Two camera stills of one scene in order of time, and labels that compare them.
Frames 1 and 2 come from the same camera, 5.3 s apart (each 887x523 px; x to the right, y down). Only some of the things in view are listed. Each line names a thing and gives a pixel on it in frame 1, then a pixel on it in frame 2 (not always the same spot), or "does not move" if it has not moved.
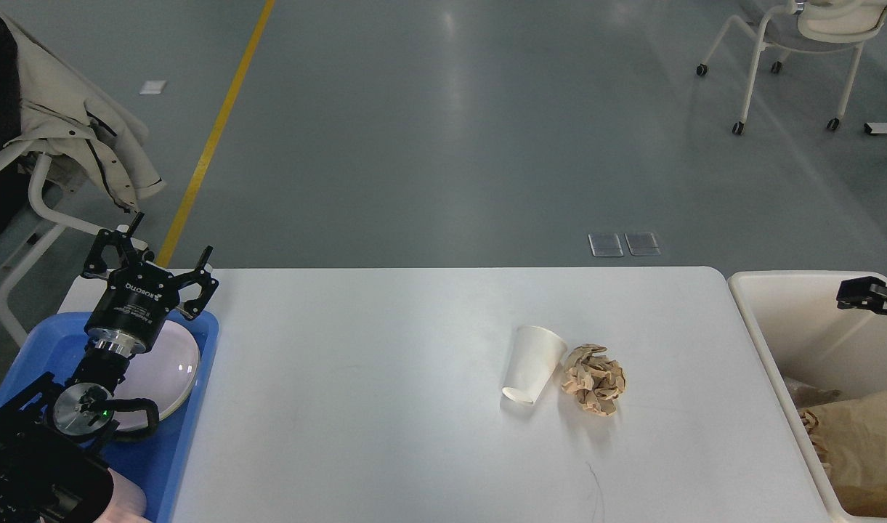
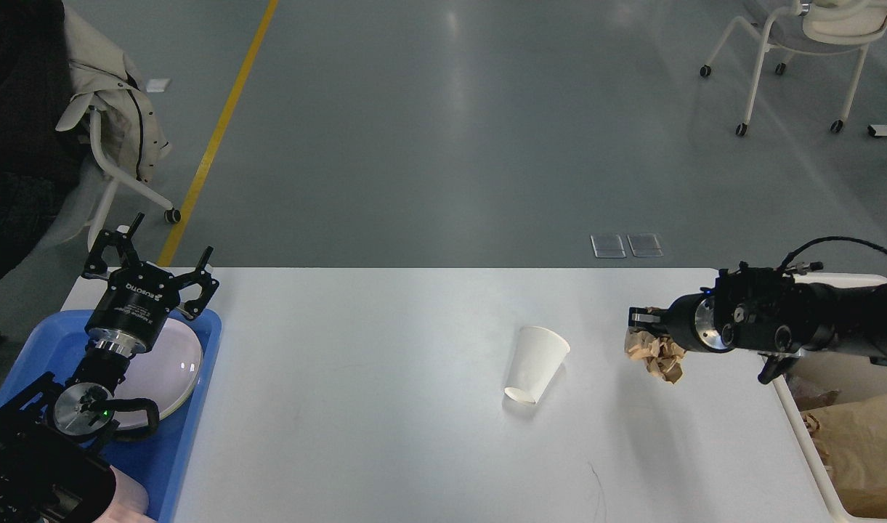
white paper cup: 536,354 does not move
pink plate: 164,374 does not move
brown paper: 596,382 to 661,354
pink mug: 128,503 does not move
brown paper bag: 866,441 does not move
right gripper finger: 872,293 to 697,322
